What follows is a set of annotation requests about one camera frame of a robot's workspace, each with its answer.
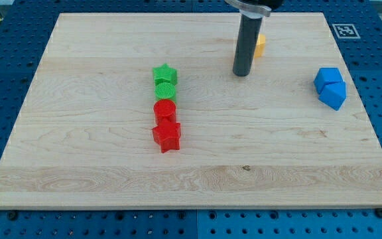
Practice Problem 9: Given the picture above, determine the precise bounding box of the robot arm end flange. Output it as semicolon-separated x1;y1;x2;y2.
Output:
225;0;285;19

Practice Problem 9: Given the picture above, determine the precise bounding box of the red star block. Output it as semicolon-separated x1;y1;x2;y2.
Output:
153;119;181;153

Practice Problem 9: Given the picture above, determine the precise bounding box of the green star block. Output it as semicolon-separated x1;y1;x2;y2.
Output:
153;63;178;86

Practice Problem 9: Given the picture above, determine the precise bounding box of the red cylinder block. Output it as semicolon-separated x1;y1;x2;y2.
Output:
153;99;176;125

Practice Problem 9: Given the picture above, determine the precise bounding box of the green cylinder block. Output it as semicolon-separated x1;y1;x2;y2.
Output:
155;82;176;102

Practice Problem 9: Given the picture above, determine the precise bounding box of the wooden board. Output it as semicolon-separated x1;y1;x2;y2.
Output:
0;13;382;210

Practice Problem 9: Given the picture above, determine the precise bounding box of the yellow block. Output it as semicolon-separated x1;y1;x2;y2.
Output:
253;34;266;58

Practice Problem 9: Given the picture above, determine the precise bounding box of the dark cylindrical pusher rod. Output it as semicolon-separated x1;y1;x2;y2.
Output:
233;14;262;76

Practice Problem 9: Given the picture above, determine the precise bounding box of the blue cube block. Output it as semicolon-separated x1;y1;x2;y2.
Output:
314;68;343;94

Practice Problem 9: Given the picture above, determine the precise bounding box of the blue triangular block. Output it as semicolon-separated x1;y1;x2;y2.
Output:
318;82;347;111

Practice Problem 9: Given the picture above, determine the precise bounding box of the white fiducial marker tag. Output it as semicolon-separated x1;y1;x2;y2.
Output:
332;23;360;39

